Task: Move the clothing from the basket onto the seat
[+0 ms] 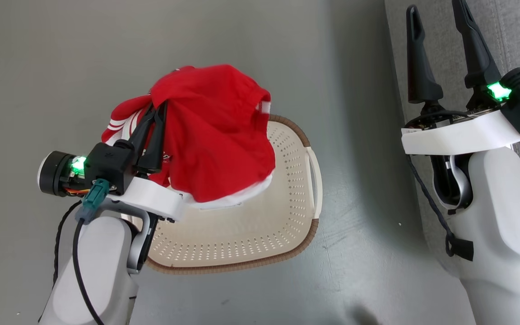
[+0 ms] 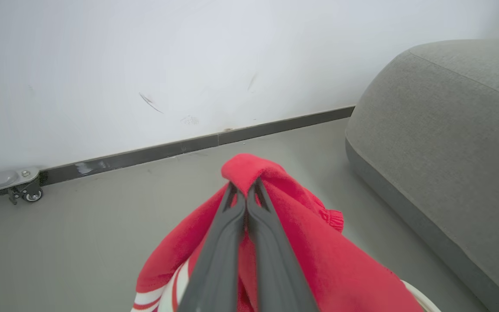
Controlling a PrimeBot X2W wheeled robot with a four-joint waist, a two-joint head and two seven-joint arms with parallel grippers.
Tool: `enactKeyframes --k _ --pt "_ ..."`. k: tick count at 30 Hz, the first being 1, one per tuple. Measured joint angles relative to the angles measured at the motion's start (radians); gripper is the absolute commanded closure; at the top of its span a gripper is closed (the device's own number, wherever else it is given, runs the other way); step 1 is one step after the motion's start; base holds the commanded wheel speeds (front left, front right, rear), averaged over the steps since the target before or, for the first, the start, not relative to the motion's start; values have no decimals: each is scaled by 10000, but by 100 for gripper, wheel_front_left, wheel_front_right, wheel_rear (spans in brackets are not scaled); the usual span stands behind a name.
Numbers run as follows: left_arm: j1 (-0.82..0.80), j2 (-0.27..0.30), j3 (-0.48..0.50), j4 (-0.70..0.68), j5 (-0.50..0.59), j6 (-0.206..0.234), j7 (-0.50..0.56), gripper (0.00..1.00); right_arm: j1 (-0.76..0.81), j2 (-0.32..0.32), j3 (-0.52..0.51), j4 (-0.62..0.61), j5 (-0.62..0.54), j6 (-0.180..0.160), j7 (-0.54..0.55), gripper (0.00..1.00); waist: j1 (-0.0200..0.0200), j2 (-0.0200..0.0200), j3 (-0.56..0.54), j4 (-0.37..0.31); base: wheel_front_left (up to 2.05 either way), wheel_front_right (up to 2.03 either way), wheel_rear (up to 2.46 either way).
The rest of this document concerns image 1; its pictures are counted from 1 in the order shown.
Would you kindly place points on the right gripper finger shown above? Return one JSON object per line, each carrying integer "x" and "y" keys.
{"x": 476, "y": 49}
{"x": 418, "y": 67}

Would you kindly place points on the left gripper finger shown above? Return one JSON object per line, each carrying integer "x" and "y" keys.
{"x": 155, "y": 149}
{"x": 140, "y": 126}

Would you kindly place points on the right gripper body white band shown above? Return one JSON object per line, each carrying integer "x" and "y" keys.
{"x": 458, "y": 135}

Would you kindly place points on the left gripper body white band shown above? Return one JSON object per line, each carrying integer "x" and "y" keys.
{"x": 151, "y": 198}

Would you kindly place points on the red shirt with white stripes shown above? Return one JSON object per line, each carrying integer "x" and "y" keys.
{"x": 215, "y": 135}

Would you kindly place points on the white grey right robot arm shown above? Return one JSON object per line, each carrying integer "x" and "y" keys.
{"x": 508, "y": 234}

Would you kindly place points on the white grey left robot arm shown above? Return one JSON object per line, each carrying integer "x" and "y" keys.
{"x": 102, "y": 271}

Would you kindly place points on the cream perforated laundry basket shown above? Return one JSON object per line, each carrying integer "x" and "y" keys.
{"x": 251, "y": 225}

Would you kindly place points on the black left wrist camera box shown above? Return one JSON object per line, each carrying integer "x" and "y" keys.
{"x": 109, "y": 162}

